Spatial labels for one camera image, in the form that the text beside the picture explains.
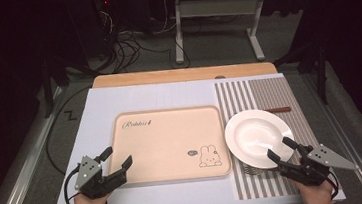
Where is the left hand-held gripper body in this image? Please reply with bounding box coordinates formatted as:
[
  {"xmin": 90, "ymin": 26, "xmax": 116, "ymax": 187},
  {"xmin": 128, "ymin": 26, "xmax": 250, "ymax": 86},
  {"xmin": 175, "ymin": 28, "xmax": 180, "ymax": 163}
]
[{"xmin": 71, "ymin": 152, "xmax": 113, "ymax": 202}]

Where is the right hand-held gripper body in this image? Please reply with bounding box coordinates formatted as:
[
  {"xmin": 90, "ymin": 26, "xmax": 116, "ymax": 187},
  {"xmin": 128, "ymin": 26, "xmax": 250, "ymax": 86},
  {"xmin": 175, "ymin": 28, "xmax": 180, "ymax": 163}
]
[{"xmin": 277, "ymin": 139, "xmax": 361, "ymax": 191}]

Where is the white plate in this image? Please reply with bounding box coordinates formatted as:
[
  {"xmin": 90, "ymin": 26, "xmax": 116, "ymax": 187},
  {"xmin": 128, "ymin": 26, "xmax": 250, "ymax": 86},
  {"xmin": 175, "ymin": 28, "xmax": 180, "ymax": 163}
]
[{"xmin": 222, "ymin": 105, "xmax": 298, "ymax": 174}]

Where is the wooden handled knife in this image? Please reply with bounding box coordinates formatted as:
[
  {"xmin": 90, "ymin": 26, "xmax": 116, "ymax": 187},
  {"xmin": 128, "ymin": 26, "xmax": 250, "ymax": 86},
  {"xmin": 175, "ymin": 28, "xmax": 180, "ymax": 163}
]
[{"xmin": 263, "ymin": 106, "xmax": 292, "ymax": 115}]

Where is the pink rabbit print tray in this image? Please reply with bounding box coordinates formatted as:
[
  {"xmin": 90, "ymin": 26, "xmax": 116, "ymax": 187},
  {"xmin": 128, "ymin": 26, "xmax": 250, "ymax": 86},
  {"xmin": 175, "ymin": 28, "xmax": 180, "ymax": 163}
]
[{"xmin": 103, "ymin": 103, "xmax": 233, "ymax": 189}]

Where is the person's right hand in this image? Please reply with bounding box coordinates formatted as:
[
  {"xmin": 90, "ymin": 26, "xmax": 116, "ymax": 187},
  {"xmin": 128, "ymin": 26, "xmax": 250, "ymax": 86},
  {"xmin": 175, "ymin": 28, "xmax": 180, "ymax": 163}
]
[{"xmin": 291, "ymin": 175, "xmax": 337, "ymax": 204}]

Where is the grey striped placemat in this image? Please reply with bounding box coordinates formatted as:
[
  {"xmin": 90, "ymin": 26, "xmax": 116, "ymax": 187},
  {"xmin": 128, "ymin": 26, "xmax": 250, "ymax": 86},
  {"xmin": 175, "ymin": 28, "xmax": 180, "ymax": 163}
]
[{"xmin": 213, "ymin": 70, "xmax": 344, "ymax": 203}]

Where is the white board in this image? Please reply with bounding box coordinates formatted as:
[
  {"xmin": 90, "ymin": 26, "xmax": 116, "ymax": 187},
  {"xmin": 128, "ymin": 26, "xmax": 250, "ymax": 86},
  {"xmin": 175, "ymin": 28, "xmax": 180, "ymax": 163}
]
[{"xmin": 40, "ymin": 64, "xmax": 347, "ymax": 204}]

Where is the black stand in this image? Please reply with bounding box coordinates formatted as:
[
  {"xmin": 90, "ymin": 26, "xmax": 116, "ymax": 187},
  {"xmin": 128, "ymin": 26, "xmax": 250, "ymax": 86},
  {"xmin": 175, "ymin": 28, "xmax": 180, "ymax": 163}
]
[
  {"xmin": 271, "ymin": 39, "xmax": 333, "ymax": 111},
  {"xmin": 34, "ymin": 52, "xmax": 75, "ymax": 120}
]

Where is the wooden table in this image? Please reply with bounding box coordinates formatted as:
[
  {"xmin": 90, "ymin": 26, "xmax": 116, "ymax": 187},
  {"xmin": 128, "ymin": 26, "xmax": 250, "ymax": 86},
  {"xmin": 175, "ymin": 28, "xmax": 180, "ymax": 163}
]
[{"xmin": 45, "ymin": 52, "xmax": 348, "ymax": 204}]

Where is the white metal stand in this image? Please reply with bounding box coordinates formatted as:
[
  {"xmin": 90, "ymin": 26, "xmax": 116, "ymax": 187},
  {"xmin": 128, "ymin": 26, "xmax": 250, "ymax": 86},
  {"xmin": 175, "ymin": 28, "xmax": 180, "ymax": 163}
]
[{"xmin": 169, "ymin": 0, "xmax": 274, "ymax": 70}]

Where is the metal floor rail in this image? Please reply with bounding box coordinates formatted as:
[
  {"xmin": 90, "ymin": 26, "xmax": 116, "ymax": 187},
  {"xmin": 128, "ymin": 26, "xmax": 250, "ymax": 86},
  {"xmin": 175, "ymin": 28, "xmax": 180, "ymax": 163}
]
[
  {"xmin": 300, "ymin": 67, "xmax": 362, "ymax": 204},
  {"xmin": 0, "ymin": 85, "xmax": 75, "ymax": 204}
]

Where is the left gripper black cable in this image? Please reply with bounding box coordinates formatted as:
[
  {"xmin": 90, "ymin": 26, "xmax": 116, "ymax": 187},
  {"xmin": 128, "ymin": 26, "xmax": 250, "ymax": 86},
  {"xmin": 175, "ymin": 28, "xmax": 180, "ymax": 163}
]
[{"xmin": 61, "ymin": 166, "xmax": 84, "ymax": 204}]

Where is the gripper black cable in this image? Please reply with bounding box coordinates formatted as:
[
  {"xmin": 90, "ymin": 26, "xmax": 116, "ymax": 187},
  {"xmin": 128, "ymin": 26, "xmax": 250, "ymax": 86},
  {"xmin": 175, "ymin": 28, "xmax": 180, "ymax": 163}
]
[
  {"xmin": 61, "ymin": 166, "xmax": 84, "ymax": 204},
  {"xmin": 325, "ymin": 169, "xmax": 342, "ymax": 201}
]

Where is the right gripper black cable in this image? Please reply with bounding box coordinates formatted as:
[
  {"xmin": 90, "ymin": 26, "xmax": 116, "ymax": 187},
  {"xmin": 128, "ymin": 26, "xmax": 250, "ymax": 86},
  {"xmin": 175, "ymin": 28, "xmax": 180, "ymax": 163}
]
[{"xmin": 325, "ymin": 169, "xmax": 342, "ymax": 201}]

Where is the long black floor cable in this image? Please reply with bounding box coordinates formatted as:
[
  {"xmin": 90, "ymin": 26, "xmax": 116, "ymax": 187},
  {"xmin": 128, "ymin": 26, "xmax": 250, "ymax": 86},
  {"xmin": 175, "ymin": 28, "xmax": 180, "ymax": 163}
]
[{"xmin": 39, "ymin": 84, "xmax": 101, "ymax": 178}]

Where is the tangle of floor cables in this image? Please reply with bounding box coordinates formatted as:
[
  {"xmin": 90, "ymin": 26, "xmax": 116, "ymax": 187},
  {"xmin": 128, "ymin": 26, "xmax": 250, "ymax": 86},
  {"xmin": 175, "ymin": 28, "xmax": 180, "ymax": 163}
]
[{"xmin": 86, "ymin": 0, "xmax": 194, "ymax": 78}]

